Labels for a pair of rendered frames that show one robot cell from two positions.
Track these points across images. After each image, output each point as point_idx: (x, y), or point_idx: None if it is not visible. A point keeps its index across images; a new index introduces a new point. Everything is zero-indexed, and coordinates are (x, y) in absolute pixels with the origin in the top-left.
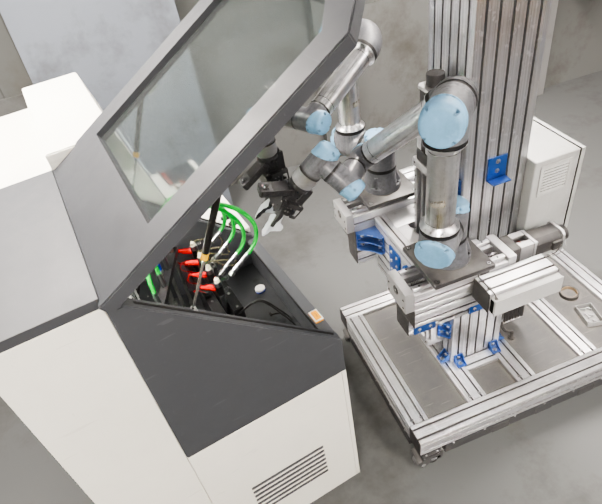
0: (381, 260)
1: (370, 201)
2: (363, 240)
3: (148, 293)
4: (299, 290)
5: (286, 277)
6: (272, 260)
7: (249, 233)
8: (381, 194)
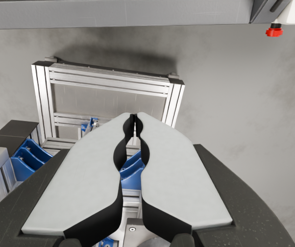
0: (129, 155)
1: (137, 230)
2: (138, 164)
3: None
4: (17, 26)
5: (72, 21)
6: (145, 20)
7: (268, 13)
8: (141, 245)
